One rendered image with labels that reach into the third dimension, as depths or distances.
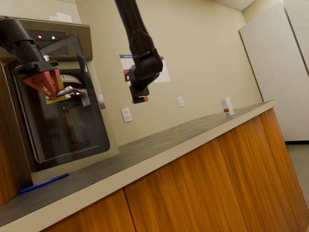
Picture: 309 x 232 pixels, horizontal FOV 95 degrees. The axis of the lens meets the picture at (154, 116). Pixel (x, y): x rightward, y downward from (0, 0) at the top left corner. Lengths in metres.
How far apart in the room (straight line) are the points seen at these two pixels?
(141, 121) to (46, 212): 0.97
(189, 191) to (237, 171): 0.31
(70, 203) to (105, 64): 1.09
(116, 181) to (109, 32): 1.30
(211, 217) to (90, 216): 0.43
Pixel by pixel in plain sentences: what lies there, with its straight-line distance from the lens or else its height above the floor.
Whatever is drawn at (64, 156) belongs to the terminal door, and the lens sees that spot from 0.57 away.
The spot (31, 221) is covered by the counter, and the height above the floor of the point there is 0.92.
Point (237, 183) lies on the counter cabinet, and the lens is 0.80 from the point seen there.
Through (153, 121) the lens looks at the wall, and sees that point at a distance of 1.30.
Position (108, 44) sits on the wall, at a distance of 1.42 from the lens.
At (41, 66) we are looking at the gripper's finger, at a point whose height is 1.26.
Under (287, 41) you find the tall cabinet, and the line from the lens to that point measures 3.08.
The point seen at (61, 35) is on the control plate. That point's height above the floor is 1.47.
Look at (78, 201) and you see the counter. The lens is 0.40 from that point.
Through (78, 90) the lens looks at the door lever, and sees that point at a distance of 0.51.
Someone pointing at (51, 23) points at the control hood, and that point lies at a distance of 0.73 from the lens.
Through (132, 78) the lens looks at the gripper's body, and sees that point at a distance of 0.56.
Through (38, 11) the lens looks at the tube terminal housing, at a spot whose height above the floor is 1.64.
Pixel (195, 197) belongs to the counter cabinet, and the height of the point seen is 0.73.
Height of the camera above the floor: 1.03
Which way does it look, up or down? 2 degrees up
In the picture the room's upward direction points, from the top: 17 degrees counter-clockwise
